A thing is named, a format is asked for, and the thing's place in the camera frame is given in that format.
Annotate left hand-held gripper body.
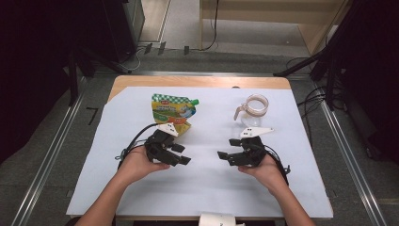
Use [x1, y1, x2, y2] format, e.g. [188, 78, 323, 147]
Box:
[144, 122, 180, 167]

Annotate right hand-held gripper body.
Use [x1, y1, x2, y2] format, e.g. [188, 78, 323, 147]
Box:
[230, 126, 275, 168]

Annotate yellow green spouted pouch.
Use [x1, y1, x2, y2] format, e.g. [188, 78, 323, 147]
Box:
[151, 92, 200, 137]

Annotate glass jar with hinged lid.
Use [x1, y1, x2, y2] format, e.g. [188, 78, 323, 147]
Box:
[232, 93, 270, 128]

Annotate person's right hand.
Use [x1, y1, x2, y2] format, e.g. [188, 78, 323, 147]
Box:
[237, 153, 288, 196]

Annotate person's left hand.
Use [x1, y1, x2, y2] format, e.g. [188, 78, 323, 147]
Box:
[118, 146, 172, 186]

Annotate white paper sheet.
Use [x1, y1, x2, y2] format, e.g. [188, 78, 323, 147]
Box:
[66, 86, 334, 219]

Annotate white box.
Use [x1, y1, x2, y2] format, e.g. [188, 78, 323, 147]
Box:
[198, 212, 247, 226]

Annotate black metal stand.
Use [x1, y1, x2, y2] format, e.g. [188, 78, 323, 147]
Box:
[66, 43, 126, 107]

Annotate black tripod stand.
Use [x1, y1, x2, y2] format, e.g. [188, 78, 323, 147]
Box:
[272, 0, 399, 111]

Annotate dark cabinet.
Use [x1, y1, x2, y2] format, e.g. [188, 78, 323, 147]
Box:
[102, 0, 146, 63]

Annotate light wooden shelf unit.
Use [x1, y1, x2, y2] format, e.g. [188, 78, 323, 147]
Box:
[199, 0, 357, 57]

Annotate black curtain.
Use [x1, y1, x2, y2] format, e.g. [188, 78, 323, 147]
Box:
[0, 0, 78, 165]

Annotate left hand-held gripper cable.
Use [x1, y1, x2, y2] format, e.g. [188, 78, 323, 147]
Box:
[114, 122, 162, 170]

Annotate black floor cables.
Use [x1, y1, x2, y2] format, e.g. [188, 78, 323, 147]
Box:
[285, 56, 332, 149]

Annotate white floor cable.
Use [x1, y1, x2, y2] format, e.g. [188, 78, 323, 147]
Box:
[120, 46, 147, 73]

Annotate metal floor rail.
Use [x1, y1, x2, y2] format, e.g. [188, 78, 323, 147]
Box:
[315, 89, 390, 226]
[10, 78, 88, 226]

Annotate black hanging cable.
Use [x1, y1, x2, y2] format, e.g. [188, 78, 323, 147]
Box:
[200, 0, 221, 52]

